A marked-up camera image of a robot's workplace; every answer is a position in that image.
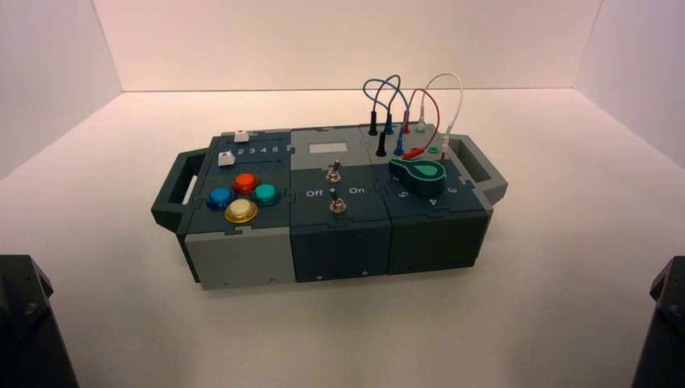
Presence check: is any blue round push button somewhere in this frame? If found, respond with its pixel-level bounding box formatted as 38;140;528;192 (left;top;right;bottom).
206;186;237;212

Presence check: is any black plug jumper cable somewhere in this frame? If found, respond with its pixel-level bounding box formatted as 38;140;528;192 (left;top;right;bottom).
368;74;408;158

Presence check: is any yellow round push button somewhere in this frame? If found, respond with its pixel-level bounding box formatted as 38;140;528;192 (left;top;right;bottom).
225;198;259;225

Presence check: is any green teal rotary knob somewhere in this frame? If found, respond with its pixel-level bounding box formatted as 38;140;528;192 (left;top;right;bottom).
388;158;448;197

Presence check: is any white jumper cable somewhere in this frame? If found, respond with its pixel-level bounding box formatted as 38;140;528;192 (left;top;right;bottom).
417;72;464;162

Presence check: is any red round push button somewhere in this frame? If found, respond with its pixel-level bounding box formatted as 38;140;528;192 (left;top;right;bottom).
232;172;262;196

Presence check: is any dark teal grey control box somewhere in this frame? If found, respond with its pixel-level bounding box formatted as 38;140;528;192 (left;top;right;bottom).
150;125;510;292

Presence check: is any teal round push button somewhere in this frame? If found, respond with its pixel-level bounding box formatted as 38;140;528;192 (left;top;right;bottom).
251;183;281;208

